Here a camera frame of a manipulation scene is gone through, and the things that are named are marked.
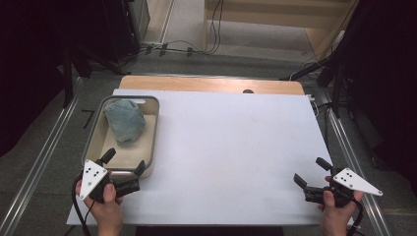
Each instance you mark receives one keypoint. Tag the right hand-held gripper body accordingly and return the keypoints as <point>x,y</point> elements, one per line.
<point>354,182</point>

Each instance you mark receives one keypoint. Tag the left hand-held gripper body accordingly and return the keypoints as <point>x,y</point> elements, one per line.
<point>93,175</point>

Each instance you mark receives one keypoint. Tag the beige basket with grey rim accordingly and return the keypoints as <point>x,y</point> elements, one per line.
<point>137,154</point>

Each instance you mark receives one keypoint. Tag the light blue denim skirt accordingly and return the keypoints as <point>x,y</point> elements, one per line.
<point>126,121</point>

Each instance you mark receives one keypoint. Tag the person's left hand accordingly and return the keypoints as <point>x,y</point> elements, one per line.
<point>108,213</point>

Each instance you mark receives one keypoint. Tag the person's right hand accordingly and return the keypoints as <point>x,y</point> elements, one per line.
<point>337,219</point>

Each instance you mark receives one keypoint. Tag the white power strip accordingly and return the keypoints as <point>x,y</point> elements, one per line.
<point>310,97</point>

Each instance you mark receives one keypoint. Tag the black metal stand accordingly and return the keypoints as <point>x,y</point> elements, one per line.
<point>68,82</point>
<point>336,95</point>

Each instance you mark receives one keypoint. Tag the white table sheet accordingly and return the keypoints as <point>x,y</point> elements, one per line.
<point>229,147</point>

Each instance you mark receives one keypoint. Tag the black curtain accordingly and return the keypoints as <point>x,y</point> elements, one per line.
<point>387,82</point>
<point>26,65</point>

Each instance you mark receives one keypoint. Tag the grey computer tower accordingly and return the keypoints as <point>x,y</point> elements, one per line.
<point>139,19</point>

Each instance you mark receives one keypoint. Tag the beige wooden furniture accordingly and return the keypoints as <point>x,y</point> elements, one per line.
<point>278,14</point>

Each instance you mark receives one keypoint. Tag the aluminium floor rail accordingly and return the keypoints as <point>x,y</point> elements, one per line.
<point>352,162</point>
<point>41,164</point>

